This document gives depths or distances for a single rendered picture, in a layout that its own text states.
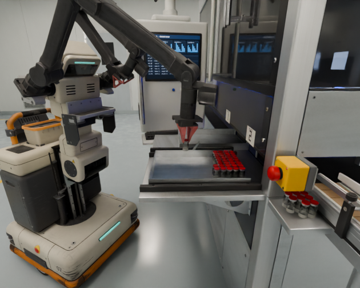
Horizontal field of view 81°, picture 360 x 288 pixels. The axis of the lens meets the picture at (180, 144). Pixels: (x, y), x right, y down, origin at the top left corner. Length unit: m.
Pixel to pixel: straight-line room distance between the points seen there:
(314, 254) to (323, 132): 0.46
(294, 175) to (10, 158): 1.35
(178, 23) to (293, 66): 1.09
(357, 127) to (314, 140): 0.12
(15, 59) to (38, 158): 6.03
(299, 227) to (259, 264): 0.31
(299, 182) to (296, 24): 0.38
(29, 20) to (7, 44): 0.87
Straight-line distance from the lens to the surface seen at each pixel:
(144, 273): 1.63
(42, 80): 1.04
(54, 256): 1.52
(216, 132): 1.29
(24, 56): 7.24
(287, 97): 0.63
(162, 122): 1.60
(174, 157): 0.95
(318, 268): 1.03
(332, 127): 0.72
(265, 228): 0.80
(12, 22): 7.37
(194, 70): 0.71
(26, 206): 1.56
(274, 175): 0.60
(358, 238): 0.63
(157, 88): 1.55
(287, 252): 0.91
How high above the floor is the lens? 1.26
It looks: 20 degrees down
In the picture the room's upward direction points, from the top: straight up
